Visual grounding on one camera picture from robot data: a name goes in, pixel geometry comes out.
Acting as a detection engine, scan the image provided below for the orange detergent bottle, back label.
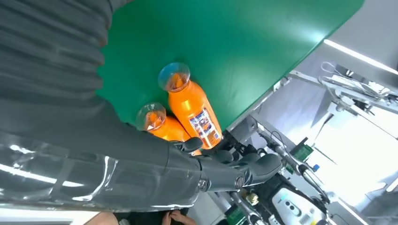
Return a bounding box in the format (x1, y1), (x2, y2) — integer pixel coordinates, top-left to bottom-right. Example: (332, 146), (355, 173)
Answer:
(157, 62), (223, 150)
(135, 102), (203, 157)

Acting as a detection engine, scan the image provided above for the wall light strip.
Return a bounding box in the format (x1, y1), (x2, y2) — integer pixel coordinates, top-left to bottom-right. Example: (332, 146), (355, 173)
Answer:
(323, 38), (398, 76)

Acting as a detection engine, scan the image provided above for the white metal frame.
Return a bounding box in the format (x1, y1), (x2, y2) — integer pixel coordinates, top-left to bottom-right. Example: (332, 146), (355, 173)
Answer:
(287, 61), (398, 117)

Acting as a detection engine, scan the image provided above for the black background robot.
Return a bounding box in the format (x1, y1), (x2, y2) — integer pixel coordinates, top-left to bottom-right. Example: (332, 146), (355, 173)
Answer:
(214, 130), (332, 225)

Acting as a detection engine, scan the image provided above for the white device with buttons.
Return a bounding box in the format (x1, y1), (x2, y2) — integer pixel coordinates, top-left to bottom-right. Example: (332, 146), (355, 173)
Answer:
(271, 187), (327, 225)

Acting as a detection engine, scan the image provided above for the person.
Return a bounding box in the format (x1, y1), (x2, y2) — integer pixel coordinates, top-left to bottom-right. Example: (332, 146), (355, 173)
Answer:
(83, 210), (198, 225)

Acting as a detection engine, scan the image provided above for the green circuit board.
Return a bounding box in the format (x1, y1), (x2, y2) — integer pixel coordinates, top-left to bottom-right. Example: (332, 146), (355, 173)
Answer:
(285, 144), (314, 174)

